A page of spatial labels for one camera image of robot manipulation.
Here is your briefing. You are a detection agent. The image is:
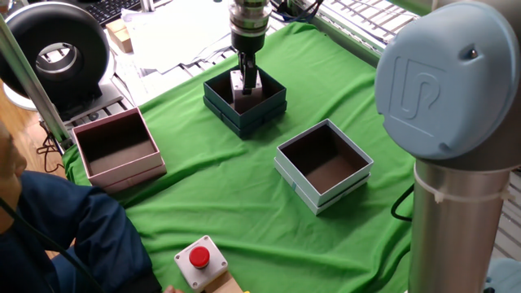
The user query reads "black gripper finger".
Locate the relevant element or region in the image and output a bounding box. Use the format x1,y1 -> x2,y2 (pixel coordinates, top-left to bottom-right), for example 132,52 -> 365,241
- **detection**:
239,52 -> 259,96

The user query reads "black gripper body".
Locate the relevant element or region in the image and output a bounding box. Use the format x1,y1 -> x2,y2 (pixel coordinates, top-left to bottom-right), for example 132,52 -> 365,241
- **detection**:
230,33 -> 268,55

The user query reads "white green push-button box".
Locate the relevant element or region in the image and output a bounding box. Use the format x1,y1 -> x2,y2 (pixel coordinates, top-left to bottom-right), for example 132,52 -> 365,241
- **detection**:
230,68 -> 265,101

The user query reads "dark blue gift box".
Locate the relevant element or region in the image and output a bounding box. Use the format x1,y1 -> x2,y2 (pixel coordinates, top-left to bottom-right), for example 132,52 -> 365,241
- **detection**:
202,65 -> 288,139

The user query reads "light blue gift box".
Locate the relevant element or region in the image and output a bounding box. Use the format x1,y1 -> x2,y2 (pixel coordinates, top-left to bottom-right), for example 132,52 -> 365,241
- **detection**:
274,118 -> 374,216

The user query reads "pink gift box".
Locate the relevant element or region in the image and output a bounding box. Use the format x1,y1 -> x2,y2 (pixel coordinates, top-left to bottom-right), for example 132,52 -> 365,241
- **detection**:
72,107 -> 168,195

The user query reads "red emergency button box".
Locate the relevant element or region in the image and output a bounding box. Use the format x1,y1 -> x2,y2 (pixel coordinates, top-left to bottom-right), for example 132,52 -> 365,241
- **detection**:
173,234 -> 229,292

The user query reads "white paper stack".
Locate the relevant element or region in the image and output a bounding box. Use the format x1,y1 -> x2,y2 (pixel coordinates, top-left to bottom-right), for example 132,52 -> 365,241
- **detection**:
121,0 -> 245,74

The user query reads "green cloth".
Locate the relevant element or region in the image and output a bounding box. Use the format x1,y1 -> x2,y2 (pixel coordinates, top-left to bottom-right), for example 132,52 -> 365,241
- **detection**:
61,20 -> 416,293

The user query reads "small wooden block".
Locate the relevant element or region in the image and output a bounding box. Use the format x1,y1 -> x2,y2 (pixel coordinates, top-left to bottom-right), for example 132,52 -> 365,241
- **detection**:
112,28 -> 134,54
105,19 -> 128,37

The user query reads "black keyboard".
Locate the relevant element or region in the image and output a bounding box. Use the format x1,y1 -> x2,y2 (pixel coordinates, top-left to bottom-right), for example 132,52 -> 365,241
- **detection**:
81,0 -> 164,26

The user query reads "wooden button mounting board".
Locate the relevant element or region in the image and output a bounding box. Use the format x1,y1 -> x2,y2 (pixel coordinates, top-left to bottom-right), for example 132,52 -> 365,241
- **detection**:
203,270 -> 245,293

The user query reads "left arm navy sleeve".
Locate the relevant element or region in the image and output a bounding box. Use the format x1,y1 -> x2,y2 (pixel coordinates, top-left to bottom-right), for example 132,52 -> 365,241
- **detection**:
15,170 -> 163,293

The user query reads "person's head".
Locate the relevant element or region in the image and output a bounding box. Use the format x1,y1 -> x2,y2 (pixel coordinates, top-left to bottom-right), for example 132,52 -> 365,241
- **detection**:
0,121 -> 28,235

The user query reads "navy jacket torso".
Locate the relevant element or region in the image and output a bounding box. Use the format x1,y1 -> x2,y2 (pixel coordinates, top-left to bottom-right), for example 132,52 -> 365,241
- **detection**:
0,219 -> 58,293

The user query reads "blue cable bunch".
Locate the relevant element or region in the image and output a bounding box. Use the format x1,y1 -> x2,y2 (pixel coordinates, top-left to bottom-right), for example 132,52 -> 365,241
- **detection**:
270,0 -> 326,24

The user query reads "grey table edge rail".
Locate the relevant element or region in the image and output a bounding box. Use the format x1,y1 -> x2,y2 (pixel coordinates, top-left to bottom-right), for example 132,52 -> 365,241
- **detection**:
311,14 -> 386,68

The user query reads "black cable loop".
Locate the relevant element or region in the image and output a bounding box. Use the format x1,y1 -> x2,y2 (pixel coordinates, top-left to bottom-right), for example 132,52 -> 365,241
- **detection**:
390,183 -> 415,223

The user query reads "black floor cable tangle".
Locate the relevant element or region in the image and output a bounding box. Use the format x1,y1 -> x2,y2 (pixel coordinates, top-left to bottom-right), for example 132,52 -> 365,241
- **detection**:
36,121 -> 66,174

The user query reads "slanted aluminium post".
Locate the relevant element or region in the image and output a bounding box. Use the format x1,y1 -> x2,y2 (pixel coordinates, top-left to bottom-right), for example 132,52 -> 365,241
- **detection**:
0,14 -> 73,150

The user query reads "black ring lamp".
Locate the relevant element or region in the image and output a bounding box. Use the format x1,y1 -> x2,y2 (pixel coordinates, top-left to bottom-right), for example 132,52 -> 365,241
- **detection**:
0,2 -> 125,123

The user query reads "thin black headset cable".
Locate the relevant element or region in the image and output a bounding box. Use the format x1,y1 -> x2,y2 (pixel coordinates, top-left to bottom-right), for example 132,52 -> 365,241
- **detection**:
0,198 -> 103,293

